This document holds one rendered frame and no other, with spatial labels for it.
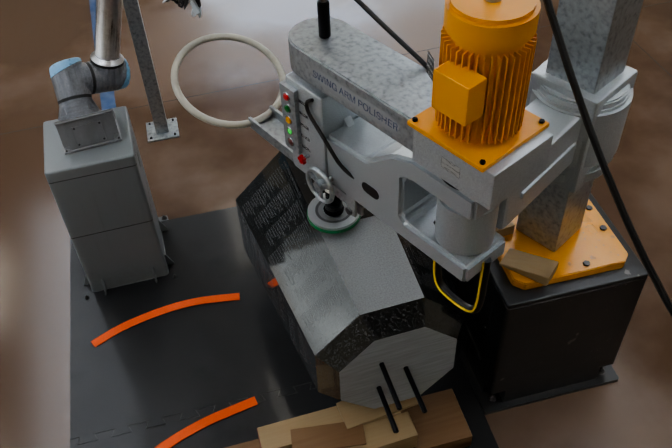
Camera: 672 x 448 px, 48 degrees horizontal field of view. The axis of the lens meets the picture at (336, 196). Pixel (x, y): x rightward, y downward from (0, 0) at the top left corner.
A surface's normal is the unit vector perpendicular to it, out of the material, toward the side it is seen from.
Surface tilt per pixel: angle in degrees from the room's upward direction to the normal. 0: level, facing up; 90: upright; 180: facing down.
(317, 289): 45
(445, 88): 90
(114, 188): 90
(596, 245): 0
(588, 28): 90
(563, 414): 0
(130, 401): 0
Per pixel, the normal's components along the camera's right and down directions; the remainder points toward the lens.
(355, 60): -0.04, -0.72
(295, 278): -0.69, -0.33
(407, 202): 0.66, 0.51
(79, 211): 0.28, 0.66
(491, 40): -0.16, 0.69
